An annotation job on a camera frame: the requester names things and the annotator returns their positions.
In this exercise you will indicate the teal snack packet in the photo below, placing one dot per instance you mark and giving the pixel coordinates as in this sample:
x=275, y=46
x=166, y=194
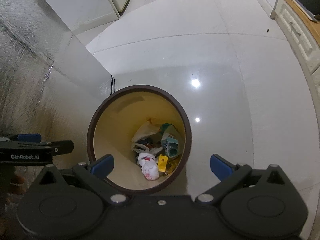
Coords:
x=171, y=142

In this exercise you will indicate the clear plastic bag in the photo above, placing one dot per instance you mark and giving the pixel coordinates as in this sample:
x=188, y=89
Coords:
x=145, y=131

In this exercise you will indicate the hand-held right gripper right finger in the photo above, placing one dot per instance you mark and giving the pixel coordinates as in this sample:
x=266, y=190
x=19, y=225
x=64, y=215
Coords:
x=221, y=166

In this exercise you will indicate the yellow trash bin brown rim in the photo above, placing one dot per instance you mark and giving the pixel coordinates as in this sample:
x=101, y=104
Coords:
x=120, y=120

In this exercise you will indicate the torn brown cardboard box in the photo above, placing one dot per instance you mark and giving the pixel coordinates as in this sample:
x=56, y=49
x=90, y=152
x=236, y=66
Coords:
x=172, y=168

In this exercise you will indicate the person's left hand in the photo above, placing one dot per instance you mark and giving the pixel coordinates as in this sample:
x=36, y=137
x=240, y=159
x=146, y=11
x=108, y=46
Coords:
x=18, y=181

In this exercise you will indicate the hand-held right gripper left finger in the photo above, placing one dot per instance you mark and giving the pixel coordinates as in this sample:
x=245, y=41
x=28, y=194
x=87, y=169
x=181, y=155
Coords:
x=102, y=166

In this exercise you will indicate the white plastic bag red print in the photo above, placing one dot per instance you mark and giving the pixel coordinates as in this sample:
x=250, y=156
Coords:
x=148, y=167

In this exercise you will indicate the white low cabinet wooden top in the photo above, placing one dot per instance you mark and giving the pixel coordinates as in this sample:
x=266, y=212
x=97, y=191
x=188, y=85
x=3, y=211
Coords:
x=300, y=37

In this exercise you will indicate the yellow blue snack packet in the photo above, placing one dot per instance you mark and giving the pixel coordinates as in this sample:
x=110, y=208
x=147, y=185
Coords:
x=163, y=163

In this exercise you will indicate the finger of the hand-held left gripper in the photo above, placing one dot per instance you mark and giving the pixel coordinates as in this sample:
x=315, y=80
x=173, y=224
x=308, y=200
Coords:
x=28, y=138
x=62, y=147

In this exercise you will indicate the grey covered table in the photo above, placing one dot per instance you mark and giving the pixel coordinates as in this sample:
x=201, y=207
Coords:
x=30, y=67

